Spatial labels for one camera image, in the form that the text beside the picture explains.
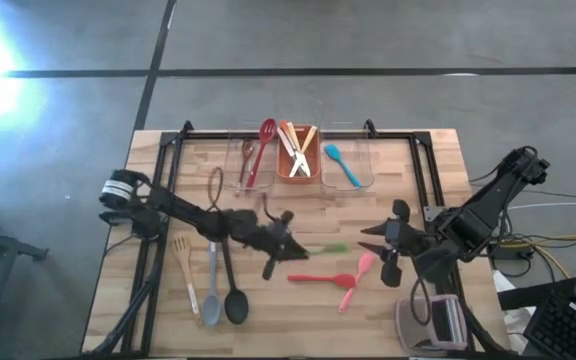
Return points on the red slotted spoon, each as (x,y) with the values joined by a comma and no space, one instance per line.
(267,129)

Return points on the black laptop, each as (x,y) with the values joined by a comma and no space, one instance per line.
(563,330)

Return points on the black aluminium table frame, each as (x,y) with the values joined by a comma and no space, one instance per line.
(203,135)

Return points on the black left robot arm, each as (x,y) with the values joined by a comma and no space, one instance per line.
(188,215)

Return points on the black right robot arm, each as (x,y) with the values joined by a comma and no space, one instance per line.
(488,210)

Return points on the pink silicone spatula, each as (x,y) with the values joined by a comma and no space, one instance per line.
(366,261)

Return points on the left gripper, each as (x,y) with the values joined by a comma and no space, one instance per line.
(273,240)

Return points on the black plastic spoon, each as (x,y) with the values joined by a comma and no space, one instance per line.
(236,305)

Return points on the wooden slotted spatula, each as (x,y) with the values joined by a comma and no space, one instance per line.
(183,250)

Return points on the black frame clamp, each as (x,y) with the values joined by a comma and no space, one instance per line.
(371,129)
(188,129)

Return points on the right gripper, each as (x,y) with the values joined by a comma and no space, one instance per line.
(403,242)

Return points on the pile of coloured knives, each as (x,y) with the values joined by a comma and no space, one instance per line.
(284,129)

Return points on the grey silicone spoon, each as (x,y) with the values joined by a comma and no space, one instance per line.
(211,307)

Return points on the green silicone spatula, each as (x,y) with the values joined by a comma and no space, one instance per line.
(333,248)

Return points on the red silicone spatula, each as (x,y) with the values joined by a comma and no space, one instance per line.
(340,280)

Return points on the clear plastic bin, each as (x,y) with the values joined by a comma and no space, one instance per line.
(233,165)
(363,155)

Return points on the orange plastic bin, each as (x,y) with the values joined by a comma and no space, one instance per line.
(284,170)

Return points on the brown wooden spoon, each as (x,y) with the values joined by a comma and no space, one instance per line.
(247,147)

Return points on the grey tray device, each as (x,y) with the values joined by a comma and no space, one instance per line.
(448,322)

